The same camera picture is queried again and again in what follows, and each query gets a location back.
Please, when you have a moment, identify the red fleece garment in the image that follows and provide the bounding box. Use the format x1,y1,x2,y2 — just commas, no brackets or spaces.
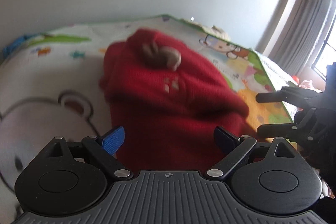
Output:
100,29,254,172

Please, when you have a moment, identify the colourful cartoon play mat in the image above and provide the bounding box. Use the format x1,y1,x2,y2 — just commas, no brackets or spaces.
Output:
1,15,297,223

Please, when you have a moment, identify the grey window curtain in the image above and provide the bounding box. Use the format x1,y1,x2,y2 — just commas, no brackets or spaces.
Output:
257,0,335,75

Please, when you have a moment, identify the beige folded cloth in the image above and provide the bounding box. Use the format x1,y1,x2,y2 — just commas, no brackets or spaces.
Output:
201,25,231,42

